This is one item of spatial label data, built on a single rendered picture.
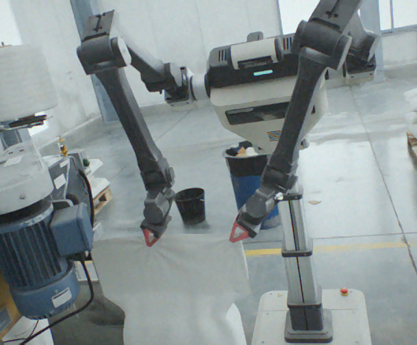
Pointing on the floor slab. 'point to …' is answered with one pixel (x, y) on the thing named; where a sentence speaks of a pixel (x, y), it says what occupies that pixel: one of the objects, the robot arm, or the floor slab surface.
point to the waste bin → (248, 177)
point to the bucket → (191, 205)
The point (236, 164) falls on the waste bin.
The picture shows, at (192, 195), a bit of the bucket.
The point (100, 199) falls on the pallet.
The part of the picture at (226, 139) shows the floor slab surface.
